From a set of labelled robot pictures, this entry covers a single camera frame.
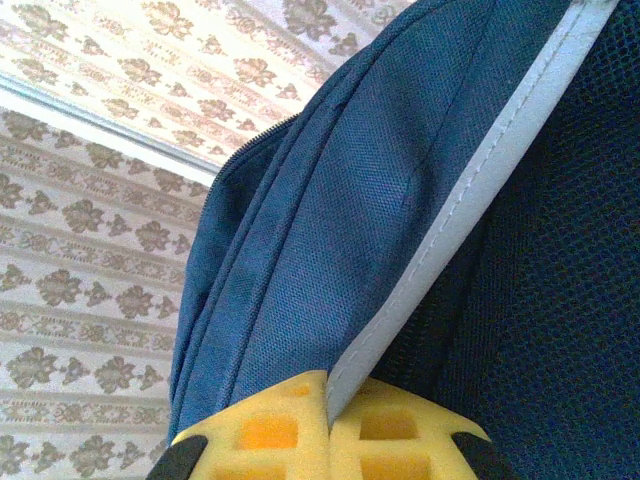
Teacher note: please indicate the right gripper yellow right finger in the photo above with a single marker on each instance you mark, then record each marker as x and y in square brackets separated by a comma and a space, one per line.
[400, 445]

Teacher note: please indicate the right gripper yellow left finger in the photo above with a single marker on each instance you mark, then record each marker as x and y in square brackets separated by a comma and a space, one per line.
[260, 440]

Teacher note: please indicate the navy blue backpack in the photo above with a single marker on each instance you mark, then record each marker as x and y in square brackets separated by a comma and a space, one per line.
[400, 225]

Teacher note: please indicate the aluminium corner post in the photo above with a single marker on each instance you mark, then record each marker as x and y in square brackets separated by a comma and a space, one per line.
[100, 125]

